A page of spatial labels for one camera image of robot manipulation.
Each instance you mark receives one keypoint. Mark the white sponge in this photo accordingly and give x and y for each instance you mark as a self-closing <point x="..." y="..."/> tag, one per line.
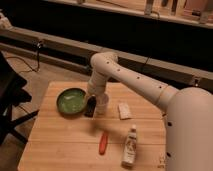
<point x="124" y="111"/>

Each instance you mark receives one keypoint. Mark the green bowl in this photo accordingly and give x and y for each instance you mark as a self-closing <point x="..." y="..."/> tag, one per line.
<point x="71" y="101"/>

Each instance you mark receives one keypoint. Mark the white squeeze bottle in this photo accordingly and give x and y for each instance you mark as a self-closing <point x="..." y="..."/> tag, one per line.
<point x="129" y="152"/>

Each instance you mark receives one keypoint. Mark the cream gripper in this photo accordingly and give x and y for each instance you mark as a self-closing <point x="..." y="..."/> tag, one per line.
<point x="88" y="96"/>

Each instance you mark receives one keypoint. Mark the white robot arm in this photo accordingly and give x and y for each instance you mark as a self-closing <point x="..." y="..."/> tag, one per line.
<point x="189" y="112"/>

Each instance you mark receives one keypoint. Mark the wooden table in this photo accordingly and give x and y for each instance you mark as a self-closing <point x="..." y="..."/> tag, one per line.
<point x="59" y="143"/>

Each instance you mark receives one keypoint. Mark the black chair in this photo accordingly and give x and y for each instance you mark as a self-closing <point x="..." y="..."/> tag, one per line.
<point x="12" y="94"/>

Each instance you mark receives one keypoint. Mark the translucent plastic cup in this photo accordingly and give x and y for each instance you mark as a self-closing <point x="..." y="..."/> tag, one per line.
<point x="101" y="104"/>

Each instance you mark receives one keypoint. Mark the black eraser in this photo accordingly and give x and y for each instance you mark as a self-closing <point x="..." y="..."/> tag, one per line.
<point x="90" y="107"/>

